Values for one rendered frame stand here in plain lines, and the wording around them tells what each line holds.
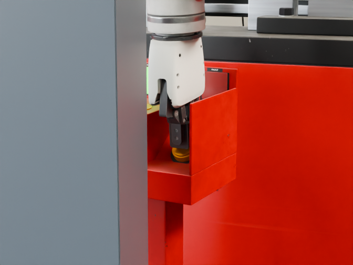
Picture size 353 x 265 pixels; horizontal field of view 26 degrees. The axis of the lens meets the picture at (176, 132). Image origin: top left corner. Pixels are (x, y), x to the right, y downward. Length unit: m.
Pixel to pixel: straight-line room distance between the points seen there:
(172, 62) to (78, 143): 0.29
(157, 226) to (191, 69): 0.26
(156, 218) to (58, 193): 0.37
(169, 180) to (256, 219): 0.35
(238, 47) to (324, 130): 0.21
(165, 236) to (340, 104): 0.39
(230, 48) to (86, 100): 0.59
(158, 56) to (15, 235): 0.35
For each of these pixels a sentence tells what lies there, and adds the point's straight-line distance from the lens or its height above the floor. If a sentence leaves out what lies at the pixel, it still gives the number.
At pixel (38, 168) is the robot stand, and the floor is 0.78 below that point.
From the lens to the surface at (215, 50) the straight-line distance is 1.39.
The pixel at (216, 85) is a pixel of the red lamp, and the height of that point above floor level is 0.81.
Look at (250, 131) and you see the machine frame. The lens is 1.39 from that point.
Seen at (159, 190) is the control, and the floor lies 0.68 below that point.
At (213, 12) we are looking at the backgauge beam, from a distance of 1.78.
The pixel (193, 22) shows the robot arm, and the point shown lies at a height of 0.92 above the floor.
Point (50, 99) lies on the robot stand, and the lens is 0.84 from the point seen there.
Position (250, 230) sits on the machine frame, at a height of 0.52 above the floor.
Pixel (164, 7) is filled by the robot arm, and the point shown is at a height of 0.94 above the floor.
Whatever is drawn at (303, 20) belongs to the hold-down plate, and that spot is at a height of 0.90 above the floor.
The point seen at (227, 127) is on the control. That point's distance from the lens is 1.19.
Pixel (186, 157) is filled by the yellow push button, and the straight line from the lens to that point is 1.16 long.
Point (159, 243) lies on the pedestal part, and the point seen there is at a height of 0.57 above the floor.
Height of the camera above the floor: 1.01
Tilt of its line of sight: 13 degrees down
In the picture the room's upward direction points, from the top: straight up
